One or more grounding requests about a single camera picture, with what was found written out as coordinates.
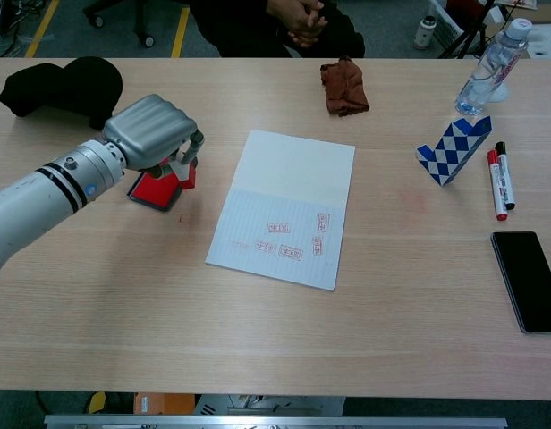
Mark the black smartphone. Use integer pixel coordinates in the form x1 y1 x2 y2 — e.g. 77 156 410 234
489 231 551 335

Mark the aluminium rail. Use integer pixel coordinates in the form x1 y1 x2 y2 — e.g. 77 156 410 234
43 414 509 429

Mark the black office chair base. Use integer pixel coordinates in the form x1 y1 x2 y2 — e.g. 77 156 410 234
81 0 191 49

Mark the orange box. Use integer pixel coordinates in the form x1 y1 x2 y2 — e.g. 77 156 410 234
132 391 197 416

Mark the clear plastic water bottle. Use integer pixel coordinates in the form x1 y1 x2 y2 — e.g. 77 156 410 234
454 17 534 117

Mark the red ink pad with lid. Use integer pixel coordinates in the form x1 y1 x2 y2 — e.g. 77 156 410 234
126 169 185 213

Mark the white thermos bottle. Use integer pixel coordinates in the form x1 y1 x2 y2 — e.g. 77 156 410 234
412 15 437 50

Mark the black knit hat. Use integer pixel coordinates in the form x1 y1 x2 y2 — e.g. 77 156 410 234
0 55 124 131

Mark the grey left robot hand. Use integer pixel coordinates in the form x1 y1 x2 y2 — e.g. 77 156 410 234
101 93 206 180

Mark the red whiteboard marker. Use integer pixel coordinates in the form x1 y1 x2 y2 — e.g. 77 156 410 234
487 149 509 222

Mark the blue white snake puzzle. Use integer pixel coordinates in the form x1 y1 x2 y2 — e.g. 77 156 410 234
415 114 493 187

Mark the brown cloth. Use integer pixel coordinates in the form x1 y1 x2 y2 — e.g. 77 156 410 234
319 55 371 118

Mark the black tripod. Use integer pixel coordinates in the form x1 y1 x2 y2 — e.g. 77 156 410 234
437 0 504 60

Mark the person in black clothes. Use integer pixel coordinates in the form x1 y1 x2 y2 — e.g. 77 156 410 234
189 0 367 59

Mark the white foam box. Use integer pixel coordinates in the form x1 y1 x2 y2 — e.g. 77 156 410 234
523 20 551 62

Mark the white lined notepad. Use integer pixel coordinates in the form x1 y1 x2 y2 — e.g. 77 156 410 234
205 129 356 292

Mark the red rubber stamp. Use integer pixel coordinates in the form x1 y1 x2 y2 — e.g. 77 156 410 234
161 154 199 191

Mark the white round stand base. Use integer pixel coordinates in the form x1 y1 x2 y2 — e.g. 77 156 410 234
488 82 511 103

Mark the black whiteboard marker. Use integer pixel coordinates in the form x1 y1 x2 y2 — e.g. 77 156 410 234
495 140 517 212

